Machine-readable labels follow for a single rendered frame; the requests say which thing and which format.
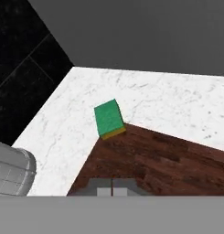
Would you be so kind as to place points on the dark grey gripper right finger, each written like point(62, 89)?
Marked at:
point(124, 184)

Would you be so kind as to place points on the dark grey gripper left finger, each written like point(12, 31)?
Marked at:
point(99, 184)

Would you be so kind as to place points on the dark brown wooden cutting board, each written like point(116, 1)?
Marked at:
point(165, 164)

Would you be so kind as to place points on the green and yellow sponge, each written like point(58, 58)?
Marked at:
point(108, 118)

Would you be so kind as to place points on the grey round container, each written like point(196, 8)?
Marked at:
point(12, 170)

